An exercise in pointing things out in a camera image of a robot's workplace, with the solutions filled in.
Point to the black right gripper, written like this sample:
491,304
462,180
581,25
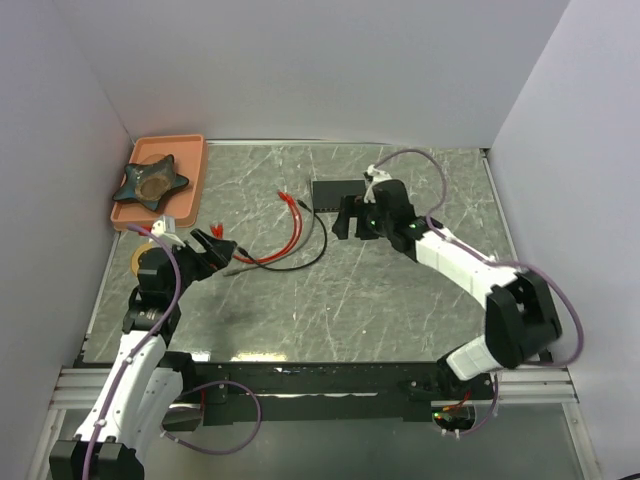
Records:
349,208

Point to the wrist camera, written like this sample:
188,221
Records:
373,176
164,228

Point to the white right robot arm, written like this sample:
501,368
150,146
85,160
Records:
520,316

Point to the dark star-shaped dish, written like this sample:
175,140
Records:
149,184

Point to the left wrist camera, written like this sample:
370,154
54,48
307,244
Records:
164,228

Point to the black network switch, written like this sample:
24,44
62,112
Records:
327,194

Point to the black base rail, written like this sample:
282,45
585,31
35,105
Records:
242,391

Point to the pink plastic tray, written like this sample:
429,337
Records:
191,158

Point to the small wooden bowl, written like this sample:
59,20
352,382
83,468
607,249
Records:
136,256

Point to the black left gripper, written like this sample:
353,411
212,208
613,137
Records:
215,258

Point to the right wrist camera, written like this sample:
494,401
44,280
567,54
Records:
373,176

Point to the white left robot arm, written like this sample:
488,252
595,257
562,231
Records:
145,378

